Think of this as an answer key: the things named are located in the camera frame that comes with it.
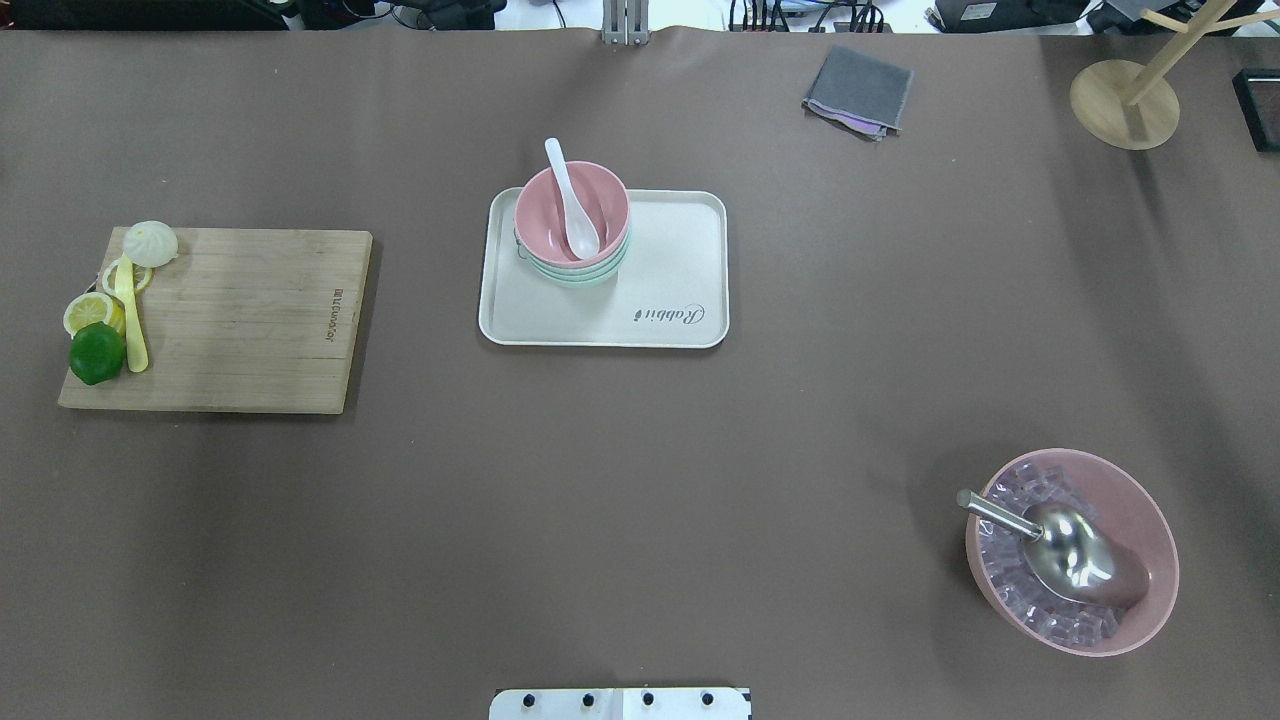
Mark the white ceramic spoon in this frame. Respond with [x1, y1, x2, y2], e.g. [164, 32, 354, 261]
[544, 137, 600, 260]

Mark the green bowl stack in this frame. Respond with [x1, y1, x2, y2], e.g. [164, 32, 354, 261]
[515, 233, 634, 287]

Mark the pink bowl with ice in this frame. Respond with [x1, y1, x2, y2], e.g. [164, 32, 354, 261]
[964, 448, 1180, 659]

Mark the white serving tray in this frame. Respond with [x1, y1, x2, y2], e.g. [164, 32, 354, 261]
[477, 188, 730, 348]

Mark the white calibration plate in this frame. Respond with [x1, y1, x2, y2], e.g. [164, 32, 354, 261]
[488, 685, 753, 719]

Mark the grey folded cloth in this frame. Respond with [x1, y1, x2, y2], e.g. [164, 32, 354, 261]
[801, 46, 915, 141]

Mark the bamboo cutting board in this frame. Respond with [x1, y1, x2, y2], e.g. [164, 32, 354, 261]
[58, 227, 372, 414]

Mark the metal ice scoop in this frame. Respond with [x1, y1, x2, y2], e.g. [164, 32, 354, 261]
[956, 489, 1151, 609]

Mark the yellow plastic knife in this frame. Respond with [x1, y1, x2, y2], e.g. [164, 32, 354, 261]
[111, 255, 150, 373]

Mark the white toy steamed bun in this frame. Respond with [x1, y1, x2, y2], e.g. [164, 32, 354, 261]
[122, 220, 179, 269]

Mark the lemon slice under knife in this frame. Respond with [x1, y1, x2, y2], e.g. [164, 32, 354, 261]
[97, 258, 154, 299]

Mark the green toy lime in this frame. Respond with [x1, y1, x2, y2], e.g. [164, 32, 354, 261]
[68, 322, 125, 386]

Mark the lemon half toy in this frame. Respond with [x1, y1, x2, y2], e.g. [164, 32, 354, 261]
[61, 291, 125, 337]

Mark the wooden mug tree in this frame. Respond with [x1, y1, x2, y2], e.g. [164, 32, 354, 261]
[1069, 1, 1279, 151]

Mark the aluminium frame post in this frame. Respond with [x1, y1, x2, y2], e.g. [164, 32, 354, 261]
[602, 0, 650, 47]

